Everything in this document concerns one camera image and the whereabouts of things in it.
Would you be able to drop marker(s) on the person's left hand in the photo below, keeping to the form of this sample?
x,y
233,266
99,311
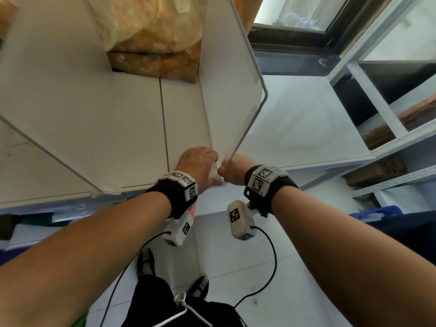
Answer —
x,y
197,166

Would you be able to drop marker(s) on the person's right hand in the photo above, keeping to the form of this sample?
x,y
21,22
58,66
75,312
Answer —
x,y
236,170

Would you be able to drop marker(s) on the white metal shelf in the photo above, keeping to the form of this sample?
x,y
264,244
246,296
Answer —
x,y
136,125

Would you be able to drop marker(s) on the clear acrylic divider panel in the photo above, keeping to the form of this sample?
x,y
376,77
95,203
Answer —
x,y
51,64
228,74

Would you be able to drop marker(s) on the person's right forearm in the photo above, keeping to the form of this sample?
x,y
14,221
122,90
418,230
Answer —
x,y
340,255

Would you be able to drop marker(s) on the person's left forearm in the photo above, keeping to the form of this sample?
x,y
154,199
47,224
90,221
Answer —
x,y
75,258

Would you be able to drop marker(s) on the person's black trousers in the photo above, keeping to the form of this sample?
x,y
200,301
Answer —
x,y
153,303

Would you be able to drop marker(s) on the black left wrist band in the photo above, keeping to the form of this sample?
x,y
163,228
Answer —
x,y
170,197

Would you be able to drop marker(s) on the black wrist band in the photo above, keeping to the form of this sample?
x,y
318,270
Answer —
x,y
170,197
276,190

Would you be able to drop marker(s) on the black right wrist band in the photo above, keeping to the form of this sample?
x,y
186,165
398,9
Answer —
x,y
276,190

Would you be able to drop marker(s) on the pink packet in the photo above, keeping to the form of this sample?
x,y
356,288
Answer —
x,y
192,211

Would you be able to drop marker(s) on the black and white shoe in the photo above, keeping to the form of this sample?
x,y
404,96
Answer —
x,y
145,262
199,287

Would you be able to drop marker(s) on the brown cardboard box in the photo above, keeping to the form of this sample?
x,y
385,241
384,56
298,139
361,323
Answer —
x,y
415,112
374,171

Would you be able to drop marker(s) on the dark framed window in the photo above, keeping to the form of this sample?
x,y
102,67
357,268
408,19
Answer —
x,y
293,39

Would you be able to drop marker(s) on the yellow patterned curtain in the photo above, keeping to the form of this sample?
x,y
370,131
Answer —
x,y
153,30

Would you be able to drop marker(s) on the green packet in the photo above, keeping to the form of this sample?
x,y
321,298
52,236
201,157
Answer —
x,y
41,218

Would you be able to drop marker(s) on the dark blue trouser leg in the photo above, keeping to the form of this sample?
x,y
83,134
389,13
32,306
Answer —
x,y
415,228

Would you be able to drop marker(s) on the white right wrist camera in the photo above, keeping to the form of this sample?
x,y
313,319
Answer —
x,y
240,219

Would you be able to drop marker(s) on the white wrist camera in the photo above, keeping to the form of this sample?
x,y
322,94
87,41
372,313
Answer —
x,y
240,219
178,229

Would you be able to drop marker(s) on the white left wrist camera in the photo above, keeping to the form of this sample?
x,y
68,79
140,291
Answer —
x,y
178,229

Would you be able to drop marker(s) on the white frame side rack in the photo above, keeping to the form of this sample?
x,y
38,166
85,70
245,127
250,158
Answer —
x,y
376,98

